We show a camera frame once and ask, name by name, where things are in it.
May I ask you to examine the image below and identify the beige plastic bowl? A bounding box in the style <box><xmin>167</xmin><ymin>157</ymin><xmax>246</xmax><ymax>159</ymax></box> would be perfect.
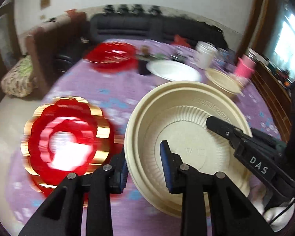
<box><xmin>205</xmin><ymin>68</ymin><xmax>241</xmax><ymax>99</ymax></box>
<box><xmin>124</xmin><ymin>82</ymin><xmax>251</xmax><ymax>217</ymax></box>

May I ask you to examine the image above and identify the small red gold-rimmed plate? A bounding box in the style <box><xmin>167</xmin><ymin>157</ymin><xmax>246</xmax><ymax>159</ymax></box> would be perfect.
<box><xmin>21</xmin><ymin>96</ymin><xmax>124</xmax><ymax>197</ymax></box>

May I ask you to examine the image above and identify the large white foam bowl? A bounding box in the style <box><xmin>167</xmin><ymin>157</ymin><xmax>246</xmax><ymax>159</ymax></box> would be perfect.
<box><xmin>248</xmin><ymin>184</ymin><xmax>295</xmax><ymax>232</ymax></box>

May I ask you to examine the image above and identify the wooden side cabinet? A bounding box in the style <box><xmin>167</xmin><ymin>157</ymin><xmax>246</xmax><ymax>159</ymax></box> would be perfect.
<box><xmin>251</xmin><ymin>62</ymin><xmax>291</xmax><ymax>142</ymax></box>

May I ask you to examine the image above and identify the pink sleeved bottle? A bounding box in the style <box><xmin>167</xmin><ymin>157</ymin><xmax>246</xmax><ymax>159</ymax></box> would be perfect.
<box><xmin>234</xmin><ymin>48</ymin><xmax>258</xmax><ymax>87</ymax></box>

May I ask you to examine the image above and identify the white plastic jar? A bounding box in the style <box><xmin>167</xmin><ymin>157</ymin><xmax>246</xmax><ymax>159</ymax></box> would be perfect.
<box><xmin>195</xmin><ymin>41</ymin><xmax>217</xmax><ymax>70</ymax></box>

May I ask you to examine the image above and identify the red object on table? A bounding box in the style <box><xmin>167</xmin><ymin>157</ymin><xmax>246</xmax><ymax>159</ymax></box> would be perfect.
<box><xmin>172</xmin><ymin>35</ymin><xmax>191</xmax><ymax>48</ymax></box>

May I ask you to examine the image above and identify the black cylinder with brown cap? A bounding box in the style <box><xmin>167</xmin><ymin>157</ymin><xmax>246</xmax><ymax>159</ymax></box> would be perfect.
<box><xmin>137</xmin><ymin>45</ymin><xmax>151</xmax><ymax>76</ymax></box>

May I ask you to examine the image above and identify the black leather sofa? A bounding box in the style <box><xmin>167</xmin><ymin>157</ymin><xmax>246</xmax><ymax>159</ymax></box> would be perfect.
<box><xmin>88</xmin><ymin>13</ymin><xmax>228</xmax><ymax>50</ymax></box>

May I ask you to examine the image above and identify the patterned cushioned bench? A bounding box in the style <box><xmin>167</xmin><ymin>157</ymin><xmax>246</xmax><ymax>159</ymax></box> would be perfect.
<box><xmin>0</xmin><ymin>55</ymin><xmax>37</xmax><ymax>98</ymax></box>

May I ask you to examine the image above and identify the brown armchair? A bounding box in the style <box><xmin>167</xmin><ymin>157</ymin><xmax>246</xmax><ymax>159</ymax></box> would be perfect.
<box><xmin>25</xmin><ymin>12</ymin><xmax>87</xmax><ymax>95</ymax></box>

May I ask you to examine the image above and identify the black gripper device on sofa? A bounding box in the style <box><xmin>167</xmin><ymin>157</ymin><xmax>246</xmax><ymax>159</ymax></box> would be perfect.
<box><xmin>103</xmin><ymin>4</ymin><xmax>115</xmax><ymax>14</ymax></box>

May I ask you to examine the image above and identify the red bowl on armchair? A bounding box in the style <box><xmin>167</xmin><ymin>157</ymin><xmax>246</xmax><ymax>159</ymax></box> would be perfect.
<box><xmin>65</xmin><ymin>9</ymin><xmax>77</xmax><ymax>18</ymax></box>

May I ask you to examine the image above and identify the small gold wall plaque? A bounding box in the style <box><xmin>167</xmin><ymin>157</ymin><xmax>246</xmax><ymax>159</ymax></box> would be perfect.
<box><xmin>40</xmin><ymin>0</ymin><xmax>50</xmax><ymax>10</ymax></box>

